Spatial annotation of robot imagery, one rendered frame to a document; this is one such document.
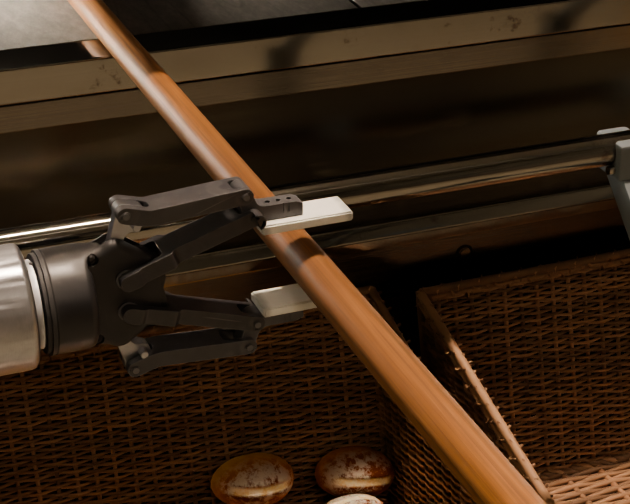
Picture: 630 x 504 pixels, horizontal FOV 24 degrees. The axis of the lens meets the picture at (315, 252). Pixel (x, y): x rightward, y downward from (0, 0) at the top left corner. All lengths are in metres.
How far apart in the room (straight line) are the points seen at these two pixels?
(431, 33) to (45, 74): 0.44
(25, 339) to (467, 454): 0.31
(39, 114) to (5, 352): 0.59
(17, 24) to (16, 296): 0.72
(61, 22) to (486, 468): 0.95
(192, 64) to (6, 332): 0.65
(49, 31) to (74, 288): 0.68
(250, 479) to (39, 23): 0.57
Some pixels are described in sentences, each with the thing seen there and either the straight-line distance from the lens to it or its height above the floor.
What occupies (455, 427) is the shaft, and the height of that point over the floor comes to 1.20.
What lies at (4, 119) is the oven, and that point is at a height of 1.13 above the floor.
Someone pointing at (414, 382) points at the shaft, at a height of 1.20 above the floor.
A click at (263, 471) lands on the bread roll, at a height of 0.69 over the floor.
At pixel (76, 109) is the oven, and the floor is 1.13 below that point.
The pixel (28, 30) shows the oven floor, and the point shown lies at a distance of 1.64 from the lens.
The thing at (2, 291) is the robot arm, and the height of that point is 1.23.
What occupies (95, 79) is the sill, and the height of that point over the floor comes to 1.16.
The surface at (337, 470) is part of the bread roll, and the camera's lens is 1.75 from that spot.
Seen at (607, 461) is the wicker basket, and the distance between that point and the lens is 1.94.
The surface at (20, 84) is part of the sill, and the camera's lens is 1.53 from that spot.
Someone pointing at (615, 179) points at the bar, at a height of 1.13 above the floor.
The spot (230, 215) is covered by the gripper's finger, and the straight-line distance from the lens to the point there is 1.03.
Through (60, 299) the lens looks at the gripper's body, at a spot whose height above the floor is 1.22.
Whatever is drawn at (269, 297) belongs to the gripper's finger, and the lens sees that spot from 1.08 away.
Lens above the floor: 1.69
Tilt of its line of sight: 27 degrees down
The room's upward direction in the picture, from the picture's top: straight up
